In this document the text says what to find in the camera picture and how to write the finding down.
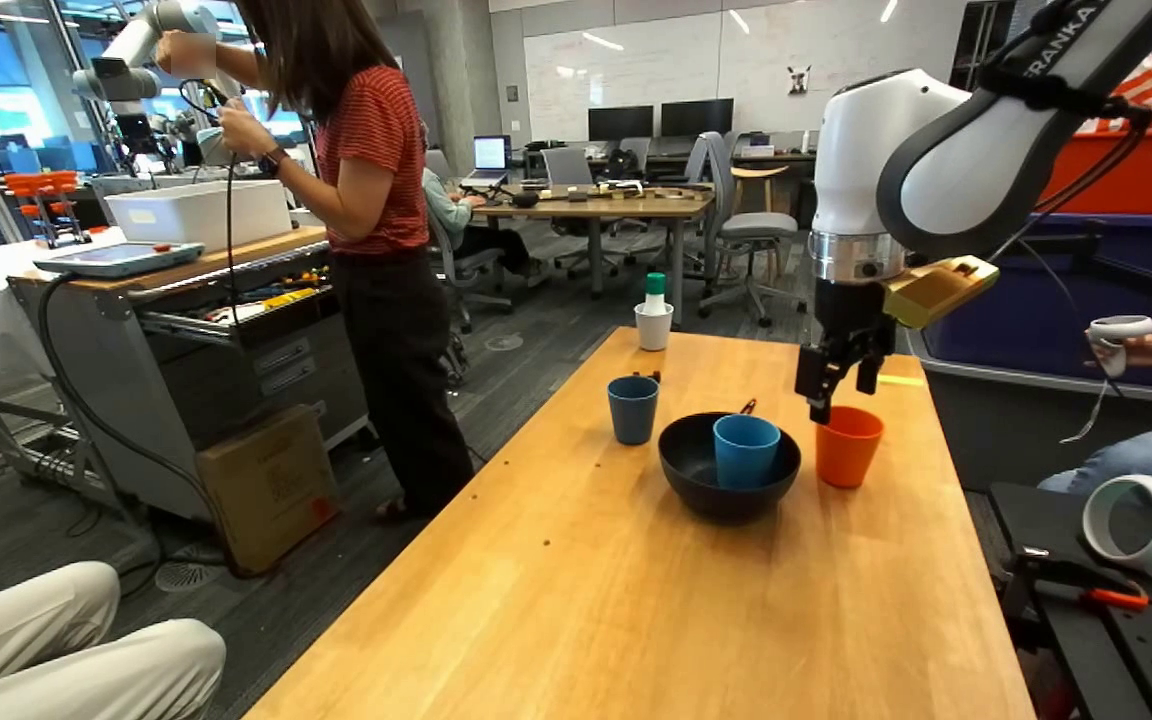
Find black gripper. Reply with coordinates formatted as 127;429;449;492
796;279;895;424

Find orange cup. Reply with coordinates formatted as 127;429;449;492
815;402;885;488

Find light blue cup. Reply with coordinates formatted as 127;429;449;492
712;412;780;488

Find dark blue cup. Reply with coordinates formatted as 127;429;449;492
606;375;654;449

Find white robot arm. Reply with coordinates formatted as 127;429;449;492
796;0;1152;424

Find black bowl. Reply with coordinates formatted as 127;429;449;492
654;412;798;518

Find yellow tape strip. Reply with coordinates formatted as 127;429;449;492
881;372;926;388

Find grey office chair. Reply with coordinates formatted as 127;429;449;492
684;132;803;326

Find white bottle green cap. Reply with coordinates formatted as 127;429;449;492
637;270;672;352

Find wooden office desk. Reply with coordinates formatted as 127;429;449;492
478;188;712;302

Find blue storage bin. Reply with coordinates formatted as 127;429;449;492
924;216;1152;379

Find white tape roll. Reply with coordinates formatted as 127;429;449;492
1080;475;1152;576

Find orange bin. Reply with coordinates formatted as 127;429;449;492
1045;132;1152;216

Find cardboard box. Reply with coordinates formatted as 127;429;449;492
194;402;340;576

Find woman in red shirt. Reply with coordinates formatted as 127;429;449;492
157;0;472;524

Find grey tool cabinet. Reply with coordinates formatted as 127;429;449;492
6;229;366;518

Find grey laptop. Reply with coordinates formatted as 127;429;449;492
38;243;201;279

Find seated person beige pants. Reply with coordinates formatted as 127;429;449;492
0;558;226;720

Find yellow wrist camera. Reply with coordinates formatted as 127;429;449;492
885;256;1000;326

